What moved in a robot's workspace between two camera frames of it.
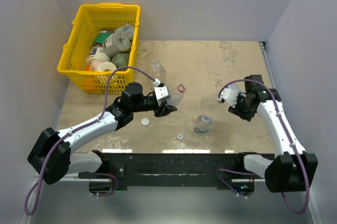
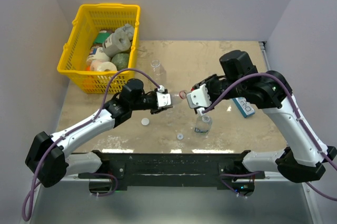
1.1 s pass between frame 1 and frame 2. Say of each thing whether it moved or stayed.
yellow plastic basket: stayed
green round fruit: stayed
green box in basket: stayed
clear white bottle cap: stayed
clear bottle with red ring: moved
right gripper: moved
